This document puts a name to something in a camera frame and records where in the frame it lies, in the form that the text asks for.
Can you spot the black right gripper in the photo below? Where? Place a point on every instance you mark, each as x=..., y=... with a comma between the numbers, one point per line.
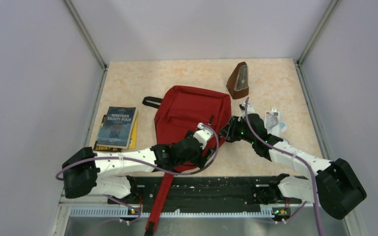
x=229, y=132

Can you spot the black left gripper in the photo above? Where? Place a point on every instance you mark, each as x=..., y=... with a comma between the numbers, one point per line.
x=200, y=160

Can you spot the red student backpack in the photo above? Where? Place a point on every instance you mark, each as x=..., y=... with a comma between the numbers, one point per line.
x=180, y=110

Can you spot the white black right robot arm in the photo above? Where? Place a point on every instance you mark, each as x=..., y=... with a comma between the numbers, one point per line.
x=333, y=185

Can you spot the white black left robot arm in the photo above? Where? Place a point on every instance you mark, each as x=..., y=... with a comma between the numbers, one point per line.
x=98, y=173

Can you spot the white blister pack item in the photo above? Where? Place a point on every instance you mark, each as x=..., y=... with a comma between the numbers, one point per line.
x=273, y=122

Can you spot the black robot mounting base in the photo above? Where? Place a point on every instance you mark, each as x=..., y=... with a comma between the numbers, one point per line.
x=203, y=194

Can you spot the brown wooden metronome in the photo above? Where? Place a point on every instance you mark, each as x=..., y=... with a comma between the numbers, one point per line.
x=237, y=84

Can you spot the yellow book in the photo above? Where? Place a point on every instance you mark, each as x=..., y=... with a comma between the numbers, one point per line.
x=132, y=143

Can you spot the Nineteen Eighty-Four blue book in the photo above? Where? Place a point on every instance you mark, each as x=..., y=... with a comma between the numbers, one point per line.
x=117, y=127

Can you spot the black colourful story book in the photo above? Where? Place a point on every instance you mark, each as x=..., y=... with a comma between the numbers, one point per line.
x=98, y=147

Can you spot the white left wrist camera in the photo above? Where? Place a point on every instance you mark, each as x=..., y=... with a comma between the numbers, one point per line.
x=203, y=134

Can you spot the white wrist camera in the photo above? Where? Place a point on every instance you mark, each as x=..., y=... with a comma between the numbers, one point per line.
x=203, y=134
x=246, y=109

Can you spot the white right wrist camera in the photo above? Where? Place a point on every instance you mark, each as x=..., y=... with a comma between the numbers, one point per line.
x=246, y=109

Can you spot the aluminium frame rail right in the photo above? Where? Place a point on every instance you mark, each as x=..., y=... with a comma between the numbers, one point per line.
x=311, y=94

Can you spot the aluminium frame rail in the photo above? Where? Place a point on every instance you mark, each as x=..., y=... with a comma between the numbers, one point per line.
x=89, y=69
x=311, y=94

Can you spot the aluminium frame rail left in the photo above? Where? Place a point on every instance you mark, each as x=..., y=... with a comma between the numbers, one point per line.
x=89, y=69

